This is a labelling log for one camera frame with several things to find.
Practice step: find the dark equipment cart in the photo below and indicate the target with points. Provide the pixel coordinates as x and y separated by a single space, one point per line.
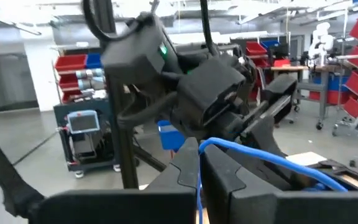
85 149

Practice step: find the wooden workbench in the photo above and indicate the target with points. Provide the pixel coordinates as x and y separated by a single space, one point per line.
291 68

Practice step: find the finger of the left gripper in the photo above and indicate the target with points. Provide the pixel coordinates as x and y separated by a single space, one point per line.
267 137

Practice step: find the blue plastic bin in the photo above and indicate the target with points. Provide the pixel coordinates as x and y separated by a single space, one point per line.
270 43
334 82

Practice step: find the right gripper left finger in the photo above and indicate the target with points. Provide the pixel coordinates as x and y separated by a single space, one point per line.
120 208

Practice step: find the metal shelf rack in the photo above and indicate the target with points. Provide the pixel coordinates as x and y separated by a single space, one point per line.
356 56

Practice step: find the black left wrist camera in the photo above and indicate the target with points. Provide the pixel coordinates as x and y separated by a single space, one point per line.
210 87

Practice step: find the grey blue screen device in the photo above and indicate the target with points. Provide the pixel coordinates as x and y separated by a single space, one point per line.
82 122

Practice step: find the bin shelf unit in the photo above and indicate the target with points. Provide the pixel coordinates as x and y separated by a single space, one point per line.
73 82

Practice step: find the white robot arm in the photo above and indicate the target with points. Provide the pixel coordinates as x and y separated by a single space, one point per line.
320 40

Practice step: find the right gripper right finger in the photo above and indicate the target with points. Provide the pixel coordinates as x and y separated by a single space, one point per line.
259 208

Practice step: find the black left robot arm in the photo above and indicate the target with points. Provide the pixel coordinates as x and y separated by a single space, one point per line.
135 56

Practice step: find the blue ribbed plastic crate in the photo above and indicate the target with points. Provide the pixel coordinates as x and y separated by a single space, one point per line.
169 137

